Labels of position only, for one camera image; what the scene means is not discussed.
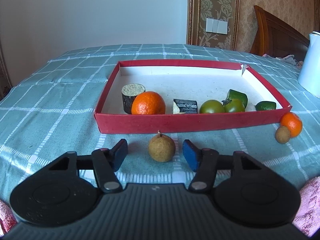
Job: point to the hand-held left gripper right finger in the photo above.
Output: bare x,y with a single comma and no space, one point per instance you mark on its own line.
191,156

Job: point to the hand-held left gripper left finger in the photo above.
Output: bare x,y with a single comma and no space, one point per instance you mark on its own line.
120,155

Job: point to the large brown longan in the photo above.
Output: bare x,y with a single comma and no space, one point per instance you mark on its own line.
161,148

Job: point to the red shallow cardboard box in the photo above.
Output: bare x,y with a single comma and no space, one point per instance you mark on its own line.
175,122

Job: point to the dark wedge block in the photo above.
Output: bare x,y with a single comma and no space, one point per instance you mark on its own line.
187,106

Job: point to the green tomato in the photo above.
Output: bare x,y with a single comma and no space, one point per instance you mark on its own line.
235,106
212,107

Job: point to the large orange mandarin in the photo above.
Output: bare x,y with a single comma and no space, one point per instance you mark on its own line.
148,103

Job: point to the dark green cucumber piece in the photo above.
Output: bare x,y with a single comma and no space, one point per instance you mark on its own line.
265,105

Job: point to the small brown longan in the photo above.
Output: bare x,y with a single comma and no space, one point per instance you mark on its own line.
282,135

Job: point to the small orange mandarin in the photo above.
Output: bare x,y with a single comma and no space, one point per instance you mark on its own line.
292,123

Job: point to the light green cucumber piece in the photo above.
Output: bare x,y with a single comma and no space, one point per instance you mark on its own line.
238,95

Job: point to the teal checked tablecloth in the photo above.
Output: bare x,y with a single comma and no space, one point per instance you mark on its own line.
50,105

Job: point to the pink grey cloth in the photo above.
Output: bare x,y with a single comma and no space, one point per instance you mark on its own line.
290,59

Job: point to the brown wooden headboard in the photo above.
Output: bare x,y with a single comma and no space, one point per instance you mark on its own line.
275,35

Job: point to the white electric kettle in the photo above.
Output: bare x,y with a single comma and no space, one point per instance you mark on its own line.
310,65

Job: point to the gold framed wallpaper panel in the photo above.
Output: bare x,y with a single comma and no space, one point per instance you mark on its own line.
215,0

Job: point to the white wall switch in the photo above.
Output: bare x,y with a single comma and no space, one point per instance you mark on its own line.
216,25

